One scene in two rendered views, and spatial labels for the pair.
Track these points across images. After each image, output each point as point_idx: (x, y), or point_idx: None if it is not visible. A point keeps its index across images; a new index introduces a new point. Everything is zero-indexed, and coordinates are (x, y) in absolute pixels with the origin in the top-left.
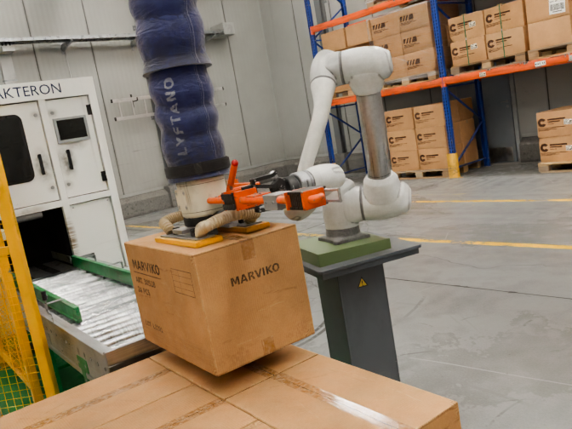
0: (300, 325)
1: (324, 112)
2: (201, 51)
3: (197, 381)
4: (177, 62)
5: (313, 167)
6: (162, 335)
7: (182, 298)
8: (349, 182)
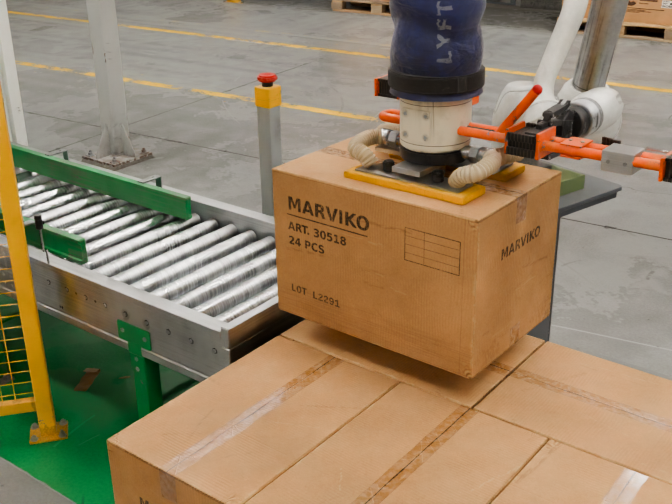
0: (541, 306)
1: (585, 3)
2: None
3: (402, 378)
4: None
5: (597, 94)
6: (334, 311)
7: (421, 271)
8: None
